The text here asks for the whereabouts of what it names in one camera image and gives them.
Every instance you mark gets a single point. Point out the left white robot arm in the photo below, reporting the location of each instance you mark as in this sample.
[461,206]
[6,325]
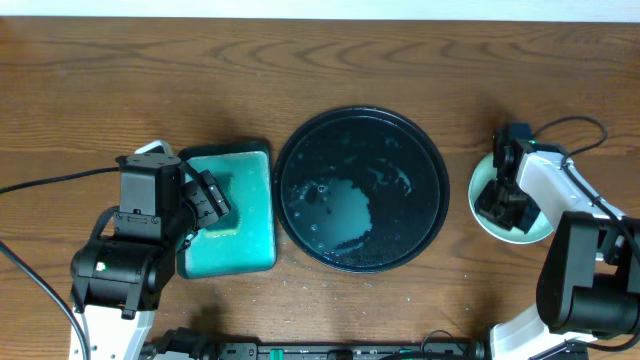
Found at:
[119,275]

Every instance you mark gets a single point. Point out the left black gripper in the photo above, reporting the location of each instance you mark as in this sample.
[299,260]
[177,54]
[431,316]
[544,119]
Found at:
[211,198]

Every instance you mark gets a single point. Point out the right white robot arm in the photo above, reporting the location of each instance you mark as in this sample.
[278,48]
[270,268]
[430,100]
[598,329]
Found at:
[587,294]

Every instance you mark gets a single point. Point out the green yellow sponge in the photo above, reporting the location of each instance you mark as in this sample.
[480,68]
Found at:
[229,223]

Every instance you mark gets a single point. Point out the mint green plate top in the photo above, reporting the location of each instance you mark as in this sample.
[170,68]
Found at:
[483,173]

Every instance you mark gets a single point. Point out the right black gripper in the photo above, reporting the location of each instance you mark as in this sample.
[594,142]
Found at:
[505,201]

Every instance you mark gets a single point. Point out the round black tray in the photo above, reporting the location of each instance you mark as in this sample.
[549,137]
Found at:
[361,189]

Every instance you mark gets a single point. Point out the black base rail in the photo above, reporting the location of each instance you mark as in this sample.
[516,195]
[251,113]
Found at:
[186,344]

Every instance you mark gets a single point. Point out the green rectangular water tray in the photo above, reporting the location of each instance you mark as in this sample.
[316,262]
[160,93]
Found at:
[253,247]

